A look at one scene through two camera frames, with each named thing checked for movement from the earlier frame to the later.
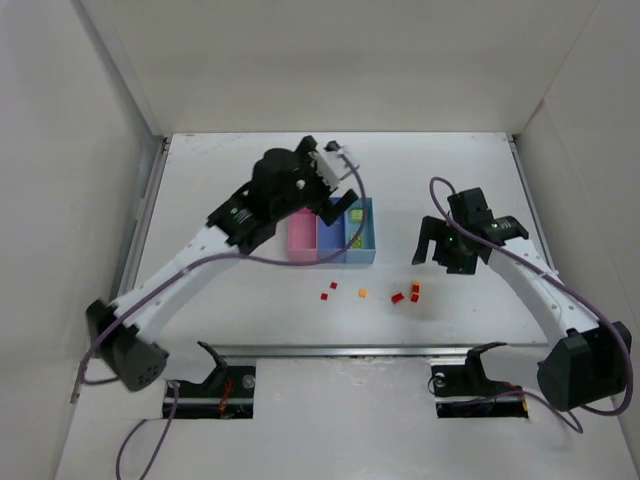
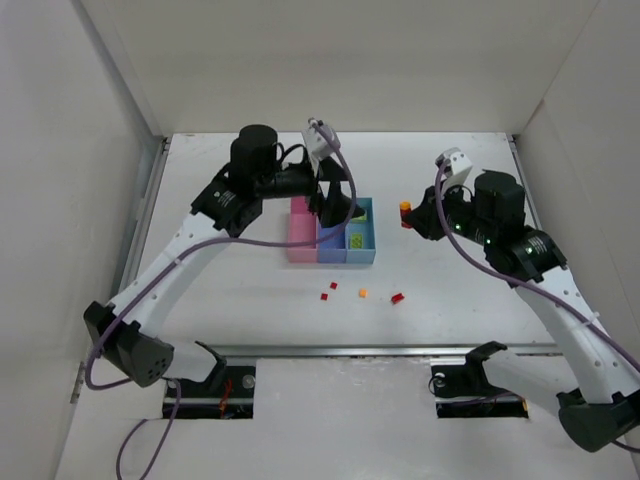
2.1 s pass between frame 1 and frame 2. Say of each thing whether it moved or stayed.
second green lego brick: stayed
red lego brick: stayed
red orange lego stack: moved
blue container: stayed
